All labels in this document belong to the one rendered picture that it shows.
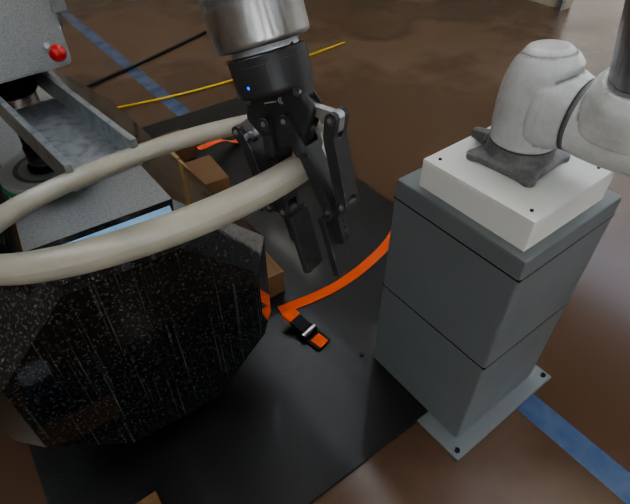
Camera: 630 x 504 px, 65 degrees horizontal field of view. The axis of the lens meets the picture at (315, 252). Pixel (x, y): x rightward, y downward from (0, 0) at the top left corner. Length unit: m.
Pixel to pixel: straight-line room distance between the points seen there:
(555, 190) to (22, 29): 1.14
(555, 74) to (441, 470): 1.17
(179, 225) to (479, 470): 1.46
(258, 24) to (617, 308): 2.10
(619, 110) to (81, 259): 0.91
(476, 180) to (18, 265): 0.97
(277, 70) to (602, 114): 0.74
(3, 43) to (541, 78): 1.04
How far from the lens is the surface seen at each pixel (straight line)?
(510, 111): 1.20
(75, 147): 1.00
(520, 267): 1.18
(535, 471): 1.82
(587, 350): 2.16
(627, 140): 1.10
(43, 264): 0.49
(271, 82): 0.46
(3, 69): 1.18
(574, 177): 1.31
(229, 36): 0.46
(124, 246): 0.45
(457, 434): 1.76
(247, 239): 1.41
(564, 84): 1.17
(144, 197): 1.28
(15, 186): 1.34
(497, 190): 1.20
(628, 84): 1.06
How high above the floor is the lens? 1.55
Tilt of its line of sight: 43 degrees down
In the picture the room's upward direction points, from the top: straight up
